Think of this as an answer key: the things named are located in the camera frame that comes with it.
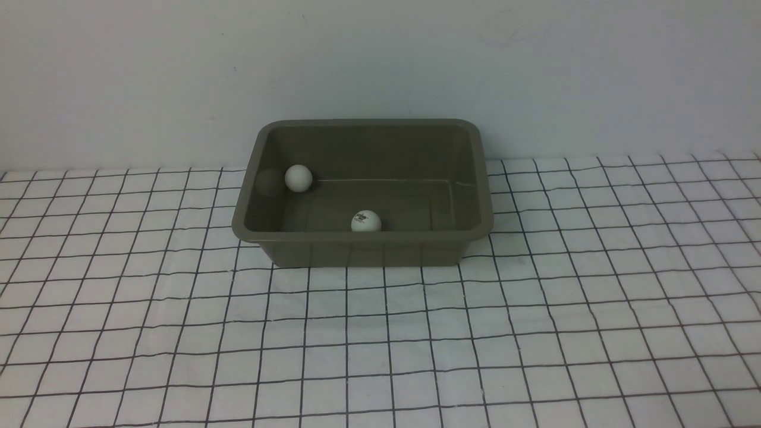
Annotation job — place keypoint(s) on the white black-grid tablecloth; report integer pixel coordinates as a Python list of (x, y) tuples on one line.
[(612, 292)]

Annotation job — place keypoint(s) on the olive green plastic bin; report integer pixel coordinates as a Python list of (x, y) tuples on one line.
[(426, 178)]

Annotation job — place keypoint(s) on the white printed ping-pong ball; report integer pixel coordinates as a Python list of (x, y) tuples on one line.
[(366, 220)]

